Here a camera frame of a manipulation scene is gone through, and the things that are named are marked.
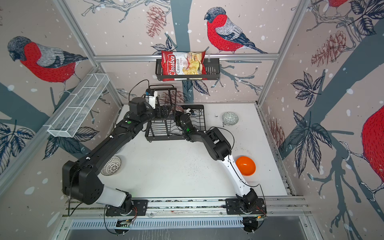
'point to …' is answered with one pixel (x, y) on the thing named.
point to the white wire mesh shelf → (69, 120)
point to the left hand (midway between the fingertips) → (164, 104)
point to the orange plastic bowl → (246, 165)
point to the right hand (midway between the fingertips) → (168, 113)
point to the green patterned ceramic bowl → (230, 118)
